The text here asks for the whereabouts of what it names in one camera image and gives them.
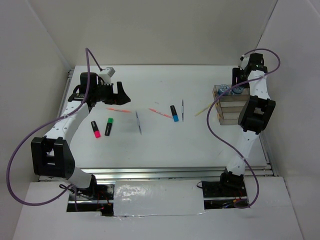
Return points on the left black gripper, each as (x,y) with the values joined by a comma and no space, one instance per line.
(119,98)

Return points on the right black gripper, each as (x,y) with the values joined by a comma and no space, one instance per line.
(236,72)

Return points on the green cap black highlighter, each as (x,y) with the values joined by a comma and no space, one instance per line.
(109,125)

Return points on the yellow slim highlighter pen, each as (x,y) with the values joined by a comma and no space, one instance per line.
(205,109)

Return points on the pink cap black highlighter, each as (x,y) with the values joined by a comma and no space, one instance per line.
(95,129)

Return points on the blue cap black highlighter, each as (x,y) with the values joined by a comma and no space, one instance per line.
(174,113)

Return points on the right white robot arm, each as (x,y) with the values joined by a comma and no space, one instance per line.
(253,118)

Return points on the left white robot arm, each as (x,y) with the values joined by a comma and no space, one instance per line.
(51,154)

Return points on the orange slim highlighter pen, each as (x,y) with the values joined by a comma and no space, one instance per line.
(118,110)

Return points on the clear drawer organizer box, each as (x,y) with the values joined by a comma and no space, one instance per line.
(229,107)

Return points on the red slim highlighter pen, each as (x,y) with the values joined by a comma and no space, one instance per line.
(160,113)

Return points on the white foil cover sheet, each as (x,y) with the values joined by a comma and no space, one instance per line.
(157,198)

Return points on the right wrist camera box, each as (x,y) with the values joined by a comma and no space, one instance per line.
(244,61)

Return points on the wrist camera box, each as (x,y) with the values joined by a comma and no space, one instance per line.
(244,61)
(106,74)

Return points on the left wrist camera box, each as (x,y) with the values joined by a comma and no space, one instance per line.
(106,74)

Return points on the aluminium frame rail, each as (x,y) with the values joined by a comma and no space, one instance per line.
(158,173)

